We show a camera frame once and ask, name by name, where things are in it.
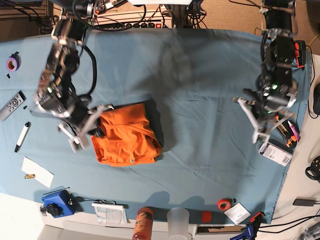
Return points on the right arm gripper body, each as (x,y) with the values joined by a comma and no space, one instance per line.
(79,123)

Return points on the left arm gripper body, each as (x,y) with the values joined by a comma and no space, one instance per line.
(263,121)

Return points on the orange t-shirt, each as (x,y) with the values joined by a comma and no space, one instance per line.
(128,139)

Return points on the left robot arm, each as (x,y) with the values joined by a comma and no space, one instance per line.
(275,88)

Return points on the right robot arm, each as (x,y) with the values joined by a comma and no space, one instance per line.
(56,96)

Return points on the plastic blister pack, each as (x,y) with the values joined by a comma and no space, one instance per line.
(275,154)

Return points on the orange black utility knife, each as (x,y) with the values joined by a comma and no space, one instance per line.
(287,134)

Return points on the purple glue tube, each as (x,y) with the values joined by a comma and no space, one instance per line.
(294,131)

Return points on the white marker pen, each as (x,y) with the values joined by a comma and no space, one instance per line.
(22,136)

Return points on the grey remote control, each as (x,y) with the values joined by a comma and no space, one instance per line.
(17,100)

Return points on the white paper card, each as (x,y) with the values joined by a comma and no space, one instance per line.
(40,174)

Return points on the blue-grey table cloth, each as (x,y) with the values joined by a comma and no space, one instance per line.
(187,78)

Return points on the orange black clamp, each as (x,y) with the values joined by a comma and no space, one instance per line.
(300,53)

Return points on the small AA battery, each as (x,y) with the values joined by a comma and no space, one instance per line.
(30,176)

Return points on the blue box with knob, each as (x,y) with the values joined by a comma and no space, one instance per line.
(59,204)

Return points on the white booklet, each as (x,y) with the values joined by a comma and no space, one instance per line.
(110,213)

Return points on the black power adapter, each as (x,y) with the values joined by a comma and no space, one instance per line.
(304,202)

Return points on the purple tape roll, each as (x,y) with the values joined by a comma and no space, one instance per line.
(13,63)

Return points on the red tape roll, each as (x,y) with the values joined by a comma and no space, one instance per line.
(224,204)

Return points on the white square packet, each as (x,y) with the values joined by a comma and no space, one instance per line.
(237,214)

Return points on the orange drink bottle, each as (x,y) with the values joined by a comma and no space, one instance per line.
(143,224)

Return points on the black power strip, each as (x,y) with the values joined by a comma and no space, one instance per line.
(120,25)

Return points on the red flat piece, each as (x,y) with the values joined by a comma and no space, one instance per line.
(206,216)

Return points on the blue clamp bottom right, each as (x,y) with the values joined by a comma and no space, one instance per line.
(251,229)

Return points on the frosted plastic cup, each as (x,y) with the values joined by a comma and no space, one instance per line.
(178,224)

